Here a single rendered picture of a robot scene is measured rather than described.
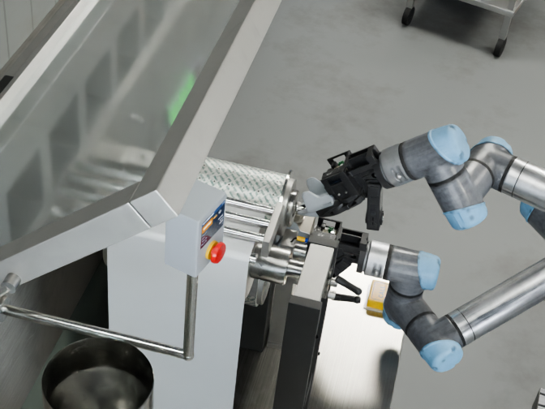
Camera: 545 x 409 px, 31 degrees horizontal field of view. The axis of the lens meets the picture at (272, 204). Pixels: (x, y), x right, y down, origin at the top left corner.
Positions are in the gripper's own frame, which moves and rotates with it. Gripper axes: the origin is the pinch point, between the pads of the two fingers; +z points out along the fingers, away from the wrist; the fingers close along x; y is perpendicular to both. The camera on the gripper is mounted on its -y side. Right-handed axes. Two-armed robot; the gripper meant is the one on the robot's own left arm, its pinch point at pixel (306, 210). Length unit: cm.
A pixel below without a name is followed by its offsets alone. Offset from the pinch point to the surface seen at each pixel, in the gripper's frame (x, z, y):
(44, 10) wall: -194, 168, 22
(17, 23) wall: -173, 167, 27
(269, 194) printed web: 5.1, 1.3, 9.4
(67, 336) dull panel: 34, 38, 13
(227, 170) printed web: 2.2, 7.7, 16.1
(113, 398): 68, 0, 24
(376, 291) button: -14.0, 6.9, -35.1
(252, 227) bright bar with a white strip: 29.9, -8.6, 18.5
